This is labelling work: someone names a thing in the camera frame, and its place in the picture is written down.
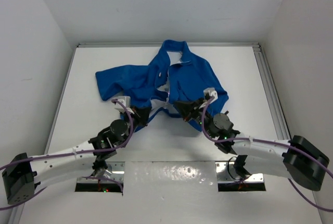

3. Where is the blue zip jacket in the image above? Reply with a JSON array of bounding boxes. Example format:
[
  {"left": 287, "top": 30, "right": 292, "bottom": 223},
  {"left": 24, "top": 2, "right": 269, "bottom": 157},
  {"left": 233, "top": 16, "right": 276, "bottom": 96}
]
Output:
[{"left": 95, "top": 40, "right": 228, "bottom": 116}]

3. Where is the metal base plate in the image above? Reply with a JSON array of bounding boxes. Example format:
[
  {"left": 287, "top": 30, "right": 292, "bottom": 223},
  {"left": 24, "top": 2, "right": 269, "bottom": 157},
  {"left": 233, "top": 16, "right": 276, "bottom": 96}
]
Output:
[{"left": 24, "top": 160, "right": 265, "bottom": 183}]

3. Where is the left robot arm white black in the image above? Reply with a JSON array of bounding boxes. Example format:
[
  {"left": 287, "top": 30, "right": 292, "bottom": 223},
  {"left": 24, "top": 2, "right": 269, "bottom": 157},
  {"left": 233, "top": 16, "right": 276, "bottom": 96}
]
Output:
[{"left": 1, "top": 106, "right": 151, "bottom": 208}]

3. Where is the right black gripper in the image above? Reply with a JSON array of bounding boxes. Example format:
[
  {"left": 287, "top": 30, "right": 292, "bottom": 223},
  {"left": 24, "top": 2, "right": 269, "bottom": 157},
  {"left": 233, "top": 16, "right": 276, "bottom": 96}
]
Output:
[{"left": 174, "top": 97, "right": 216, "bottom": 139}]

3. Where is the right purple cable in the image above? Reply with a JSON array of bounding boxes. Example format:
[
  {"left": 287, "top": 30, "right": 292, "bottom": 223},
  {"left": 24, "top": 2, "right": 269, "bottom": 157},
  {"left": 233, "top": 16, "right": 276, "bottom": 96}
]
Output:
[{"left": 201, "top": 96, "right": 333, "bottom": 211}]

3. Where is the aluminium frame rail back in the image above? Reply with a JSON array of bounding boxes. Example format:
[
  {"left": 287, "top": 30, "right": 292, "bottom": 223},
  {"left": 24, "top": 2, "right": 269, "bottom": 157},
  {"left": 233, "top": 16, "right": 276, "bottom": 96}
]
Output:
[{"left": 76, "top": 42, "right": 261, "bottom": 49}]

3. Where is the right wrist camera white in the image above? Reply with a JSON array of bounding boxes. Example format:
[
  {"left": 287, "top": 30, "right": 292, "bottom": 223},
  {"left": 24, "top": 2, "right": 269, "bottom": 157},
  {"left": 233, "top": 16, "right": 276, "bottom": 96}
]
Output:
[{"left": 203, "top": 88, "right": 218, "bottom": 101}]

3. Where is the aluminium frame rail right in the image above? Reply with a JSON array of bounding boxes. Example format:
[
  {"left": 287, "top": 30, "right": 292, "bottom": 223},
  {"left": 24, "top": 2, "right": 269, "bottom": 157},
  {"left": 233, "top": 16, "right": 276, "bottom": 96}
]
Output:
[{"left": 253, "top": 44, "right": 291, "bottom": 140}]

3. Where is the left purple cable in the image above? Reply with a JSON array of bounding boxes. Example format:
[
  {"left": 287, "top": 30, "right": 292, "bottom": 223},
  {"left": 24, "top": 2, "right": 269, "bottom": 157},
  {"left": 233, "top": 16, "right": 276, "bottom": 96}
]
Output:
[{"left": 0, "top": 98, "right": 136, "bottom": 209}]

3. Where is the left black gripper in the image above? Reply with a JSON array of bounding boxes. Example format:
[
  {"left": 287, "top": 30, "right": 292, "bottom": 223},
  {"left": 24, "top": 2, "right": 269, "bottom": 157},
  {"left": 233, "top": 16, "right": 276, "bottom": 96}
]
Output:
[{"left": 119, "top": 104, "right": 150, "bottom": 147}]

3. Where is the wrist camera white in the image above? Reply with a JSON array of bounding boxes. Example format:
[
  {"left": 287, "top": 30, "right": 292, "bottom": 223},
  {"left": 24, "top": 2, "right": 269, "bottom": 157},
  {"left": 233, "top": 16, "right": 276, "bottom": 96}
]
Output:
[
  {"left": 114, "top": 96, "right": 131, "bottom": 113},
  {"left": 203, "top": 88, "right": 218, "bottom": 101}
]

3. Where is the purple cable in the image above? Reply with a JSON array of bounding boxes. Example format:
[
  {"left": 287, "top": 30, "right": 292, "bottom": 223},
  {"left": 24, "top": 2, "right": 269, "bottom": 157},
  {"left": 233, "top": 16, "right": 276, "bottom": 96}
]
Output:
[
  {"left": 0, "top": 98, "right": 136, "bottom": 209},
  {"left": 201, "top": 96, "right": 333, "bottom": 211}
]

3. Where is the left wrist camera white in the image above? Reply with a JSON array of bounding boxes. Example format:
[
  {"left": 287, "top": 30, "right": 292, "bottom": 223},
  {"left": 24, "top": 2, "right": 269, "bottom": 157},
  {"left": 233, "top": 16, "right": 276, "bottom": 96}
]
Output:
[{"left": 114, "top": 96, "right": 131, "bottom": 113}]

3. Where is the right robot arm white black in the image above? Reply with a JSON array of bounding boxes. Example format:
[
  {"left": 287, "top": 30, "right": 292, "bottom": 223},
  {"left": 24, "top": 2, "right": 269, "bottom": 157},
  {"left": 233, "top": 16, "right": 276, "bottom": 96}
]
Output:
[{"left": 174, "top": 98, "right": 329, "bottom": 191}]

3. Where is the aluminium frame rail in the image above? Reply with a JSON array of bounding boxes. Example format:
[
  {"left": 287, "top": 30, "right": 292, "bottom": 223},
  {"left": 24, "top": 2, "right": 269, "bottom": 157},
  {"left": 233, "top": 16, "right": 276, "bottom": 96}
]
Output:
[
  {"left": 253, "top": 44, "right": 291, "bottom": 140},
  {"left": 76, "top": 42, "right": 261, "bottom": 49}
]

